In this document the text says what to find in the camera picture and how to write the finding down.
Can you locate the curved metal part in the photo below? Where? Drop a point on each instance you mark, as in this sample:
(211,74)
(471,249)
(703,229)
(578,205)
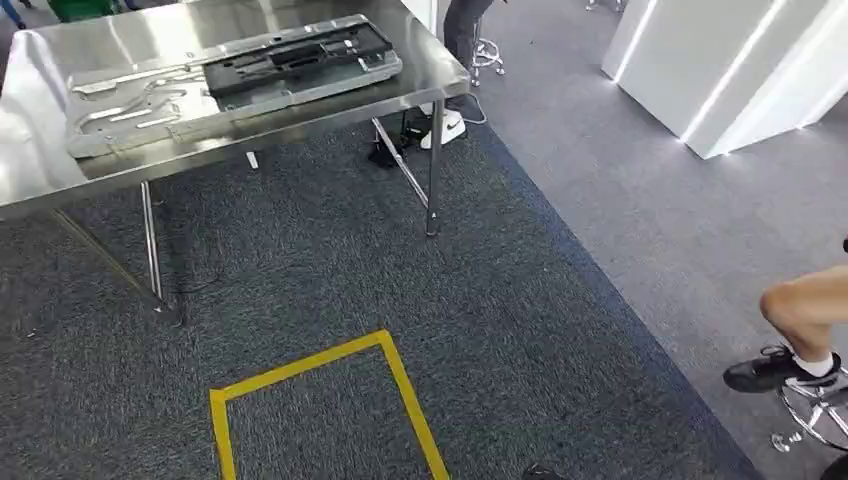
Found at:
(112,109)

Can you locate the chrome stool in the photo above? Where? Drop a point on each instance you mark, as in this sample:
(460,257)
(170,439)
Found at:
(489,56)
(818,414)

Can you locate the stainless steel table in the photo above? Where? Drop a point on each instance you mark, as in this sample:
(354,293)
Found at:
(40,166)

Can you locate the grey metal parts tray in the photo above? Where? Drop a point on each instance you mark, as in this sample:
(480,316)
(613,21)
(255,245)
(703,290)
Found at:
(119,139)

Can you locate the green crate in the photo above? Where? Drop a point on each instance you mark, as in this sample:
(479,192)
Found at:
(83,8)

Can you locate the long metal bar part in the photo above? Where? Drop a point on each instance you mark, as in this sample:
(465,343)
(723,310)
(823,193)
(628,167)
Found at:
(132,77)

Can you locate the white lit display booth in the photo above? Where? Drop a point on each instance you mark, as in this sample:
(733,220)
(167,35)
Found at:
(669,73)

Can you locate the standing person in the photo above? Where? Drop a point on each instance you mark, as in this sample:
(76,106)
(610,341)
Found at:
(460,26)

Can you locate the seated person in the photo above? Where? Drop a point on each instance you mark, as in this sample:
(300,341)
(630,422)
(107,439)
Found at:
(802,305)

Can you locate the long black slotted plastic part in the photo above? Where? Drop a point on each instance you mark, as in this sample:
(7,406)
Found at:
(232,76)

